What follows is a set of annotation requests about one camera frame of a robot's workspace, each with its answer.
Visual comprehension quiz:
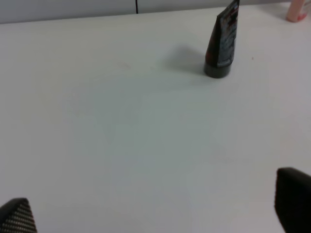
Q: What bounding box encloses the pink bottle white cap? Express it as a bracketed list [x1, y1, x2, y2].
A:
[286, 0, 311, 22]

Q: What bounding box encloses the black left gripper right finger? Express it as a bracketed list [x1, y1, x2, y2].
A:
[275, 167, 311, 233]

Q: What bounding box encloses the black cosmetic tube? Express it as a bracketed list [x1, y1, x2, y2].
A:
[204, 0, 240, 79]

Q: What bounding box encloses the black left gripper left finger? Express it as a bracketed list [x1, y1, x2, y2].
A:
[0, 198, 37, 233]

